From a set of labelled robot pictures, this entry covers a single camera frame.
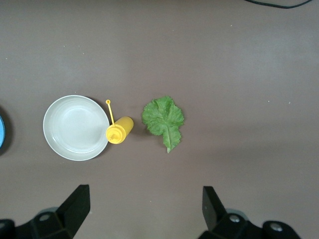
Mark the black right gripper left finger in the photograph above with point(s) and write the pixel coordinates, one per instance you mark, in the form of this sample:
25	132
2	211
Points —
72	214

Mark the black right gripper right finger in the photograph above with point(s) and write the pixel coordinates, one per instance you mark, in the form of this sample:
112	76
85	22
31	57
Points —
214	214

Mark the green lettuce leaf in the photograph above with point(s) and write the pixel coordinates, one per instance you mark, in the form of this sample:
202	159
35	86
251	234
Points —
162	119

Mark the beige round plate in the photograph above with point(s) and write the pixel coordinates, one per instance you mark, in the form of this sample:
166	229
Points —
74	127

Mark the blue round plate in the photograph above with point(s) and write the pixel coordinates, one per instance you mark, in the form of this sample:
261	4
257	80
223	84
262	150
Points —
1	132

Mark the yellow mustard squeeze bottle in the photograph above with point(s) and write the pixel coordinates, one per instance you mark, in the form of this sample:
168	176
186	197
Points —
120	129

